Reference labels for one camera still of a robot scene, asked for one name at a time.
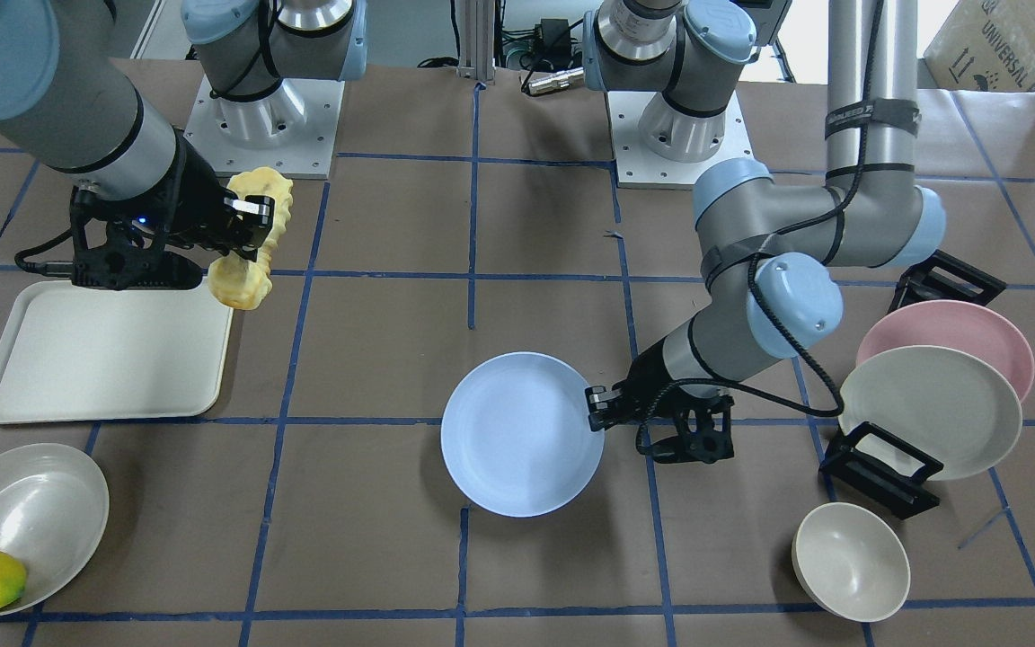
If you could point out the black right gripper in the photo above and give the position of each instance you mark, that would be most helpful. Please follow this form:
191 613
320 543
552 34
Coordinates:
197 203

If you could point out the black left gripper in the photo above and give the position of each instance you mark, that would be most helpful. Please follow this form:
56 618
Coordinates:
646 379

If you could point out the yellow bread roll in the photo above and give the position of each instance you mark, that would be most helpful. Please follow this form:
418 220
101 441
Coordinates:
242 280

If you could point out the blue plate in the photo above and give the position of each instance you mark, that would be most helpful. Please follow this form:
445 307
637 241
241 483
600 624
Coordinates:
515 435

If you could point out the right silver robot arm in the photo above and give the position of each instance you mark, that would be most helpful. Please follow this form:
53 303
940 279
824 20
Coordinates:
142 191

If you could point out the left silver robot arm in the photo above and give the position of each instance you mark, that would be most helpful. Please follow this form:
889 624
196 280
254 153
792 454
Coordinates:
766 250

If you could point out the black plate rack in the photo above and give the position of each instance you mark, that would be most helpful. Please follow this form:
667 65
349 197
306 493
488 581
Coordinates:
942 276

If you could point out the cream plate in rack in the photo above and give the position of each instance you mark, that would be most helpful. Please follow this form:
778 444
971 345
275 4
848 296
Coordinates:
952 406

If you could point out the pink plate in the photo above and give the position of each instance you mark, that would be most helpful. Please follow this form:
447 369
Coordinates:
975 330

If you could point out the white shallow plate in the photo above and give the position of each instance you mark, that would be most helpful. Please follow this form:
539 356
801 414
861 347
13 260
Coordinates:
54 507

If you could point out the white rectangular tray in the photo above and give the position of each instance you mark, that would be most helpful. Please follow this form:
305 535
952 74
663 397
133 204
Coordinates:
74 354

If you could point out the cream bowl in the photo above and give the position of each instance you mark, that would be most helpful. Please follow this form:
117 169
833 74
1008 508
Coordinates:
851 562

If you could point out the black power adapter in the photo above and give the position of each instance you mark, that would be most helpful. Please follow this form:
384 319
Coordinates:
553 44

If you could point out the cardboard box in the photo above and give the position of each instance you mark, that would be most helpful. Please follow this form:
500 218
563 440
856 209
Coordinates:
985 46

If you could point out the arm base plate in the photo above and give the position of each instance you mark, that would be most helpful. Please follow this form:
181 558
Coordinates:
658 148
292 131

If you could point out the aluminium frame post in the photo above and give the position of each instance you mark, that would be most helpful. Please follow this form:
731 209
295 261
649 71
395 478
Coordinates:
477 24

